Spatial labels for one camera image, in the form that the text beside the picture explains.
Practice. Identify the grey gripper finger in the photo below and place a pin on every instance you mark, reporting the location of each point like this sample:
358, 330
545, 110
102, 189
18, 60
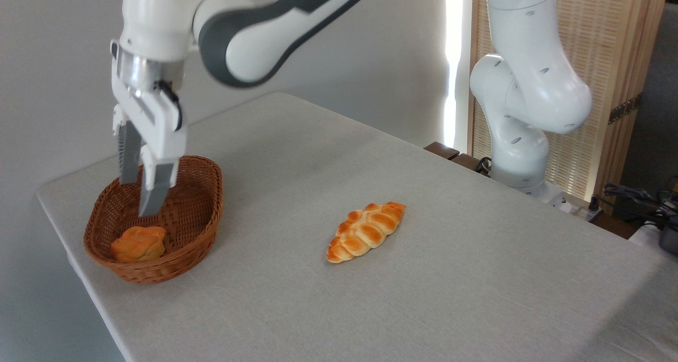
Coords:
128, 160
157, 187

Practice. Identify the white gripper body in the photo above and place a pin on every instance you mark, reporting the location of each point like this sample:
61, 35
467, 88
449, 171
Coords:
153, 123

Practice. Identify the round orange bread bun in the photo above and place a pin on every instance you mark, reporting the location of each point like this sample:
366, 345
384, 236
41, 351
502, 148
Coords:
139, 244

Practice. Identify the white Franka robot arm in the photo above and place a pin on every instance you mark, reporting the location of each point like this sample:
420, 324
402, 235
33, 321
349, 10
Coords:
254, 38

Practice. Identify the brown wicker basket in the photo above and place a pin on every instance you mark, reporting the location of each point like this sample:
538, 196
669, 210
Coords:
185, 219

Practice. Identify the braided long bread loaf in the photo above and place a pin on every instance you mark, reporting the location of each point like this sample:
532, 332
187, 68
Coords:
365, 231

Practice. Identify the dark brown wooden block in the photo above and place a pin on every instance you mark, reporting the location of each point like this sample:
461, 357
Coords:
469, 163
442, 150

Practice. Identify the beige tablecloth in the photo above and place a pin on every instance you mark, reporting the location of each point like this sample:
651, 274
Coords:
424, 298

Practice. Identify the black power plug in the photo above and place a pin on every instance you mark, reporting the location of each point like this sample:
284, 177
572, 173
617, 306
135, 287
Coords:
595, 203

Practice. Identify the dark metal screen hinge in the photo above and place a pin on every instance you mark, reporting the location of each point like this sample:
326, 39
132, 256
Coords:
625, 108

